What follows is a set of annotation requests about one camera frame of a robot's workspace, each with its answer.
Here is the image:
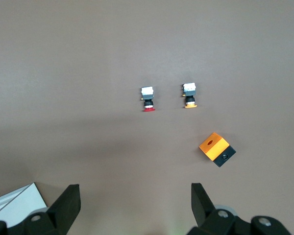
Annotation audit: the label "brown table cover sheet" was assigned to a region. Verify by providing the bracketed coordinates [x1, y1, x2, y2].
[0, 0, 294, 235]

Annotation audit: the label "blue black switch block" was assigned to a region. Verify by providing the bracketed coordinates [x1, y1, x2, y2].
[140, 85, 157, 114]

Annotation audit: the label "yellow mushroom push button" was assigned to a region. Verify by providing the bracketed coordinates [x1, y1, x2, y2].
[180, 83, 198, 109]

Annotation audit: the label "orange and black switch box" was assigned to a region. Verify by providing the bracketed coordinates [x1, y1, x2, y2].
[198, 132, 237, 168]

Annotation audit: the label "white drawer cabinet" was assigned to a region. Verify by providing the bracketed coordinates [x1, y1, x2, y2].
[0, 182, 49, 229]

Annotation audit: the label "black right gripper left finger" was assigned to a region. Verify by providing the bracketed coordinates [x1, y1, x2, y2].
[0, 184, 82, 235]

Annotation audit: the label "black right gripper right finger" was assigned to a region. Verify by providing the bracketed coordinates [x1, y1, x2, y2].
[185, 182, 291, 235]

